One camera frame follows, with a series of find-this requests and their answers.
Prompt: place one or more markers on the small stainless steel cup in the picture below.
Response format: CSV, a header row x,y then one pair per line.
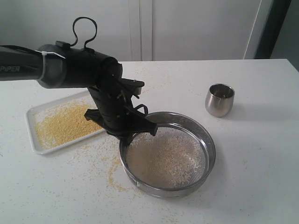
x,y
219,100

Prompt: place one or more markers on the white rice grains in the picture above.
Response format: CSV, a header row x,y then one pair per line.
x,y
166,162

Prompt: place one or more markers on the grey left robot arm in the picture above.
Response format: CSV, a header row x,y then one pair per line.
x,y
61,66

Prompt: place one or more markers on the yellow grain pile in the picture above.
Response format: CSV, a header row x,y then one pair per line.
x,y
64,123

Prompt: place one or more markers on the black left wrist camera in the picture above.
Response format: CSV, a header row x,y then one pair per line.
x,y
94,115

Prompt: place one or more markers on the dark door frame post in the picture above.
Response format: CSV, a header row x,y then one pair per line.
x,y
271,30

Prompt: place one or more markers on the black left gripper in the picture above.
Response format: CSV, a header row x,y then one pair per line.
x,y
113,100

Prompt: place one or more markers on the white rectangular plastic tray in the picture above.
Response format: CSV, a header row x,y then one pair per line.
x,y
30,119

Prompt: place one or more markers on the round steel mesh sieve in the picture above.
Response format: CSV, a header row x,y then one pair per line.
x,y
172,124

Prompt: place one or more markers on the white cabinet doors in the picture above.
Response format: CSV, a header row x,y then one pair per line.
x,y
140,30

